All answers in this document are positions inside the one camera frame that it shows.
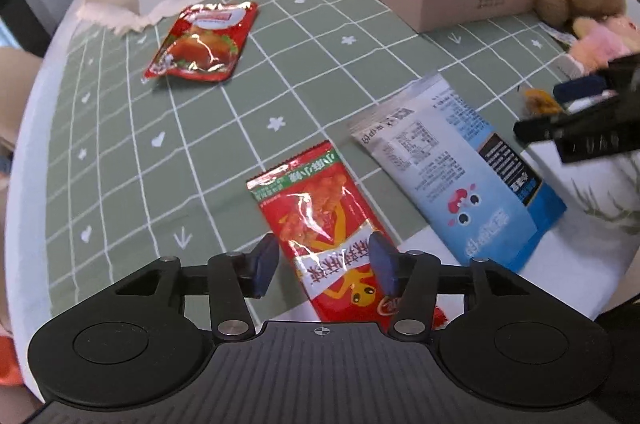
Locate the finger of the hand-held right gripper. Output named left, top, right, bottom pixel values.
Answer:
left=514, top=92, right=640, bottom=144
left=552, top=54, right=640, bottom=102

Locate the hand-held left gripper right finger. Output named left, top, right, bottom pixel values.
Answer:
left=369, top=231, right=531, bottom=341

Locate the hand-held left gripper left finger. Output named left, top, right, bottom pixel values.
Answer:
left=114, top=233, right=279, bottom=341

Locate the small clear nut snack packet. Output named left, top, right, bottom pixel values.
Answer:
left=519, top=87, right=566, bottom=117

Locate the red snack packet yellow figure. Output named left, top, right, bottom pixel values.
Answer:
left=246, top=140, right=448, bottom=322

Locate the blue snack packet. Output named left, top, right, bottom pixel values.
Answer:
left=348, top=73, right=568, bottom=269

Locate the red braised meat packet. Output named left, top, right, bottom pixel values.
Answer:
left=141, top=1, right=259, bottom=84

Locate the pink plush toy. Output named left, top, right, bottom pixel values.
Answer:
left=567, top=15, right=640, bottom=72

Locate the white plush toy tag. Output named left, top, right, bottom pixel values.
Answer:
left=540, top=23, right=576, bottom=46

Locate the green checked tablecloth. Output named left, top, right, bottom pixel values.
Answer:
left=45, top=0, right=591, bottom=305

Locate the beige dining chair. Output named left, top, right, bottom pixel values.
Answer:
left=0, top=47, right=43, bottom=155

